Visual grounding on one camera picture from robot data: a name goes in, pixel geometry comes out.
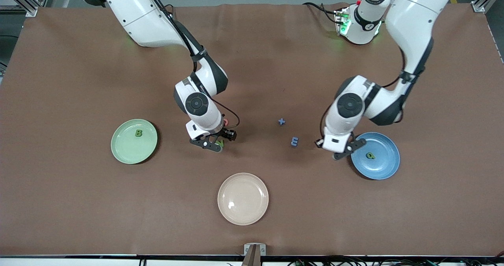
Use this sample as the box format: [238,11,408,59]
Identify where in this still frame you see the blue plate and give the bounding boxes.
[350,132,400,180]

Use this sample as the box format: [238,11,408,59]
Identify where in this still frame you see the brown table mat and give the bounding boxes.
[0,3,504,257]

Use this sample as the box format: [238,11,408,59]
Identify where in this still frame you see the beige plate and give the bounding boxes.
[217,173,269,226]

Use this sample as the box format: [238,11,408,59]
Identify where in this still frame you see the light green plate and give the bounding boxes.
[111,119,158,165]

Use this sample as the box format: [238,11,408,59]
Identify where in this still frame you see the grey metal camera mount bracket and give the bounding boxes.
[241,243,267,266]

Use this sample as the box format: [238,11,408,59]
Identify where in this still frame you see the tangled black cables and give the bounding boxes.
[287,256,504,266]

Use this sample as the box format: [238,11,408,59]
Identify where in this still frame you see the black left arm base cable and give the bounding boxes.
[302,2,340,24]

